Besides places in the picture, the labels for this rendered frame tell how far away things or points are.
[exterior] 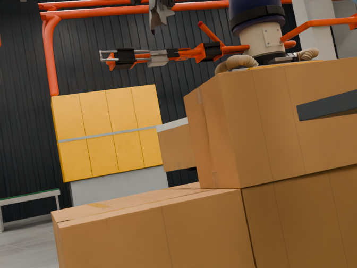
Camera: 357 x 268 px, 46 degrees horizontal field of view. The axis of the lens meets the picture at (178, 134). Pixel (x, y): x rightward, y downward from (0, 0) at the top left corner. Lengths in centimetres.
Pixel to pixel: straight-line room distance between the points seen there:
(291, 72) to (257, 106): 19
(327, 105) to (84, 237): 78
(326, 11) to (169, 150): 160
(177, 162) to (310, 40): 140
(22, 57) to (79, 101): 396
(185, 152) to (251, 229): 202
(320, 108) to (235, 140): 49
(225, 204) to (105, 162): 751
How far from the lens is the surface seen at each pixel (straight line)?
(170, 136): 355
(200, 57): 168
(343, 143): 168
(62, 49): 1262
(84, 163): 883
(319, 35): 325
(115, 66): 156
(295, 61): 176
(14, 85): 1236
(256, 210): 149
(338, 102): 101
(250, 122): 149
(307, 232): 160
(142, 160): 900
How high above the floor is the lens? 66
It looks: 4 degrees up
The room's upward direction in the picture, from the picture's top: 10 degrees counter-clockwise
